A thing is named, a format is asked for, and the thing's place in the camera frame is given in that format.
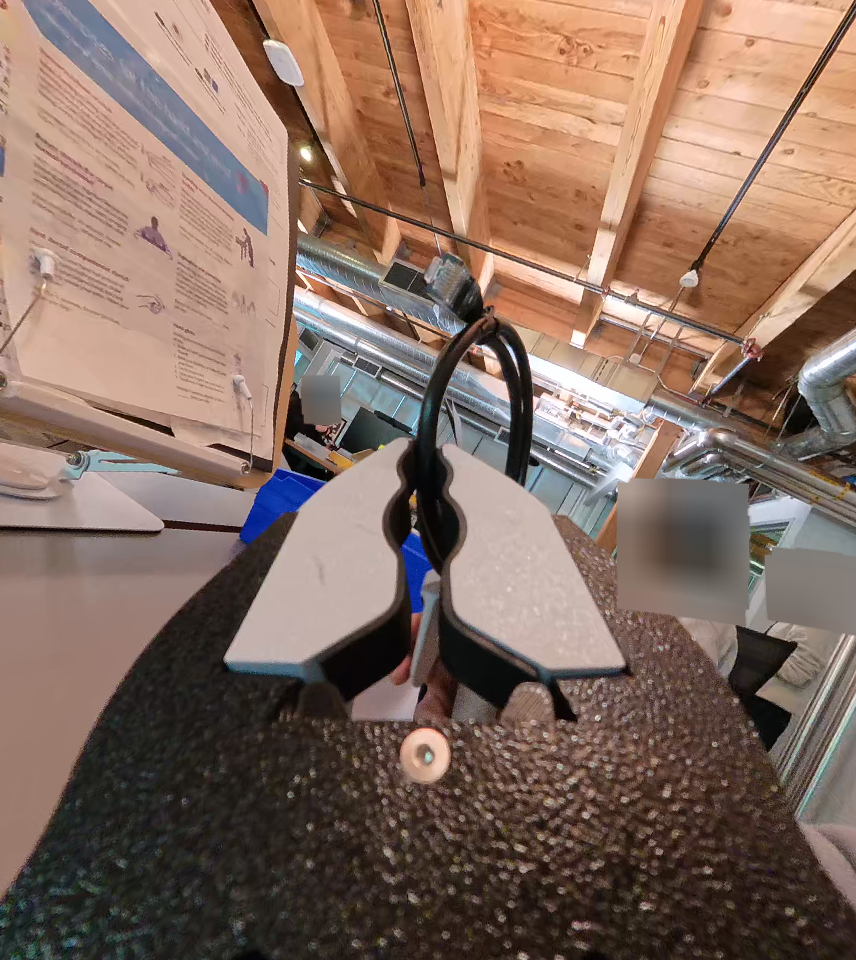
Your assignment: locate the silver elbow duct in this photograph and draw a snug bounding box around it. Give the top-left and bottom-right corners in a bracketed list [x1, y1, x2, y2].
[773, 298, 856, 460]

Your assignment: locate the black monitor screen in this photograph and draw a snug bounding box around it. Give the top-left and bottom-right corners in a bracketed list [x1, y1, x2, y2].
[341, 405, 416, 453]

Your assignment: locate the black ceiling pipe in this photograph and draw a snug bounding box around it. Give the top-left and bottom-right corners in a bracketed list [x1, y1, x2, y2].
[299, 178, 750, 350]

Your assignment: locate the silver horizontal pipe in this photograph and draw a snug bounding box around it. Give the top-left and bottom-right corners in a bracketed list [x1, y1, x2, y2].
[645, 397, 856, 545]

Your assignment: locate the instruction sheet on stand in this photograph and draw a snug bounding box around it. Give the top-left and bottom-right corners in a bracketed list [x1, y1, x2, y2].
[0, 0, 302, 534]

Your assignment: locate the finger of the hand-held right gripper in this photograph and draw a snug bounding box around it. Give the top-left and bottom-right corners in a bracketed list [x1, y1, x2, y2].
[411, 571, 444, 687]

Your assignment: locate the white ceiling sensor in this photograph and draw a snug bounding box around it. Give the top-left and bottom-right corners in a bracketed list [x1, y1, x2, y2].
[263, 39, 307, 89]

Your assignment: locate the chrome metal pole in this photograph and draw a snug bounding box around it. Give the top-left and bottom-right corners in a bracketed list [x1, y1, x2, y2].
[773, 540, 856, 822]

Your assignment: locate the long silver ventilation duct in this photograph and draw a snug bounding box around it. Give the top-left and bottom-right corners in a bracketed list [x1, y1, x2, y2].
[294, 231, 624, 470]

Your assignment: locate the blue storage bin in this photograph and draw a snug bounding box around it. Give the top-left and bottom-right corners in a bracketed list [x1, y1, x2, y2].
[239, 468, 437, 615]

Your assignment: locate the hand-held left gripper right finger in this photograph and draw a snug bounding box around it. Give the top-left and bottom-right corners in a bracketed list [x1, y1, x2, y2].
[437, 442, 628, 708]

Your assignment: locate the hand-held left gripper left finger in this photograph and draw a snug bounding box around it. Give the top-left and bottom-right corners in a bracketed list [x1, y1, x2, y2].
[224, 437, 416, 702]

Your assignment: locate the grey desk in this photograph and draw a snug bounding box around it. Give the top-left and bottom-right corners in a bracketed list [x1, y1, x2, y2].
[0, 523, 429, 942]

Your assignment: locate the black cable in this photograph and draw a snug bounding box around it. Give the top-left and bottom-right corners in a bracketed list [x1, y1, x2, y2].
[398, 253, 536, 579]

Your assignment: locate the printed instruction sheet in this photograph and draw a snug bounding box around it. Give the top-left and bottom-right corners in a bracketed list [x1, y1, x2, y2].
[0, 0, 290, 455]

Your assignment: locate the person's right hand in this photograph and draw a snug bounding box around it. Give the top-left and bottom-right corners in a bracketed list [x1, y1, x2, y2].
[390, 611, 463, 727]

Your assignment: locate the white pendant lamp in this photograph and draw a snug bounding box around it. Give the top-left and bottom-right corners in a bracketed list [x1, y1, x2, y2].
[679, 0, 856, 290]

